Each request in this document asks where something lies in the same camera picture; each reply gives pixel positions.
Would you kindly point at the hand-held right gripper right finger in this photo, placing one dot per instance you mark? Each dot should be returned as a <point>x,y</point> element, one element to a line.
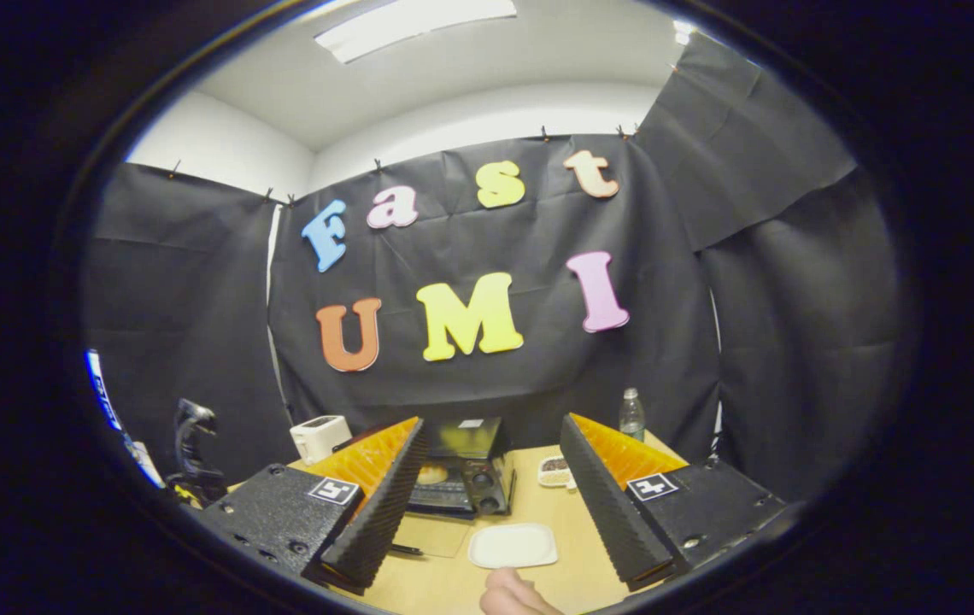
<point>611,512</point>

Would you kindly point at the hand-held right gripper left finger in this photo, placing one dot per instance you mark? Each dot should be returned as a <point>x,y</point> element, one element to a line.
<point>367,534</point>

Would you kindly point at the round bread bun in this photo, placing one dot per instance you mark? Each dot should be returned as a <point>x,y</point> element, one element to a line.
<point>434,474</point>

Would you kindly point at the black electric oven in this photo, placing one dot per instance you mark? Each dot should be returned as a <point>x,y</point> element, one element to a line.
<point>466,440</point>

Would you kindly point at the white divided seed dish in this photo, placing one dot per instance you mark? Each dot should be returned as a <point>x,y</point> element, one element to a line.
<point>554,471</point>

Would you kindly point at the clear plastic water bottle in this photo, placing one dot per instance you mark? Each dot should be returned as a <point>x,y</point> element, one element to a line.
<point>631,418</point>

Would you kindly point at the white rectangular plate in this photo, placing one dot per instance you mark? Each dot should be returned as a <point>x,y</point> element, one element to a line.
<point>513,547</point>

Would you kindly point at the white toaster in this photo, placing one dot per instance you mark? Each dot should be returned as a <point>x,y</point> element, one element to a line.
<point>320,437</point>

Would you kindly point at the blue white banner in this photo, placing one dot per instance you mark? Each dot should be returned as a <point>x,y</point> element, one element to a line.
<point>102,393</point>

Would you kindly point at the black backdrop cloth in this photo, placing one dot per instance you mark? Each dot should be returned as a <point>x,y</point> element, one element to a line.
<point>795,342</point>

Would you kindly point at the small ceiling light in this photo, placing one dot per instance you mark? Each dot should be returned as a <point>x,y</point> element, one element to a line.
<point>683,32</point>

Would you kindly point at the long ceiling light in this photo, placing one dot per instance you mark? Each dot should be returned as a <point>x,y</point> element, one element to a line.
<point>414,21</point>

